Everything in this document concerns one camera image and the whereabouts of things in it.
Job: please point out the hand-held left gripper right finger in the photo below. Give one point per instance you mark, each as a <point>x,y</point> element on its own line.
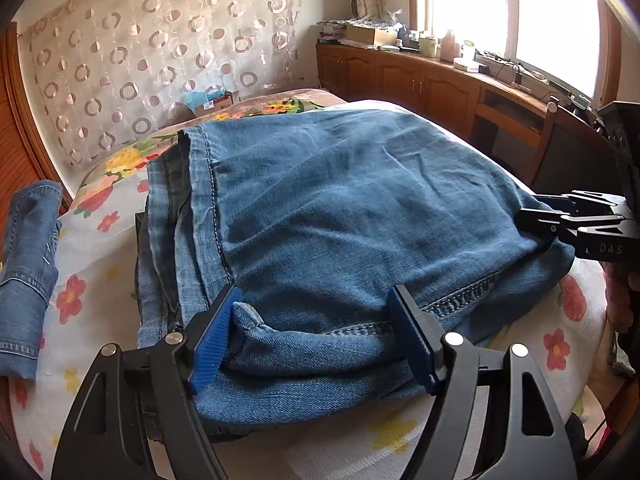
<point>410,340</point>

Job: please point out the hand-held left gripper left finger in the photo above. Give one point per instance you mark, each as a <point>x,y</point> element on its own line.
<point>215,345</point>

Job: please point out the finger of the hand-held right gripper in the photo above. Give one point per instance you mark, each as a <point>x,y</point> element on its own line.
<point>575,201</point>
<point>545,225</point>

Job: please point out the blue denim pants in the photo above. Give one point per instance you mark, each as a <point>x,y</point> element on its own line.
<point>350,200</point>

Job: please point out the folded denim pants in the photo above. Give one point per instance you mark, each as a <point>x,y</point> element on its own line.
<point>25,285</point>

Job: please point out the dark chair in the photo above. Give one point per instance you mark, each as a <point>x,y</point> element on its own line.
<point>575,160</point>

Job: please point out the white power strip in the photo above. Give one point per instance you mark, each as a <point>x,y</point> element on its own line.
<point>502,67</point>

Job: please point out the white flower print sheet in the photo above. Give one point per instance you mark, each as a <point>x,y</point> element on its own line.
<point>100,240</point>

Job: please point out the white tissue box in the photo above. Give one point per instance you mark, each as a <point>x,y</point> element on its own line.
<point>466,65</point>

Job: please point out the green cap bottle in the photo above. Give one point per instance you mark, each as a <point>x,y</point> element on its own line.
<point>468,51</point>

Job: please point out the long wooden cabinet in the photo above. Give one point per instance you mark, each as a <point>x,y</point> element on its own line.
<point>400,75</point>

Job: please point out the white jar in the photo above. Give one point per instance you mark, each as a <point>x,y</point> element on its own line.
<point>429,46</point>

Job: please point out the window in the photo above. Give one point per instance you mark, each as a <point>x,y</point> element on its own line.
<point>475,0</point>

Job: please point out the cardboard box with blue bag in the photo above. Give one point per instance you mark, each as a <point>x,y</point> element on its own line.
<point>212,105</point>

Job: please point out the open cardboard box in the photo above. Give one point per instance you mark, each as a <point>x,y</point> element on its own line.
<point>372,35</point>

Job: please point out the sheer circle pattern curtain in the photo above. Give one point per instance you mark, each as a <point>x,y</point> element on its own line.
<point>150,35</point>

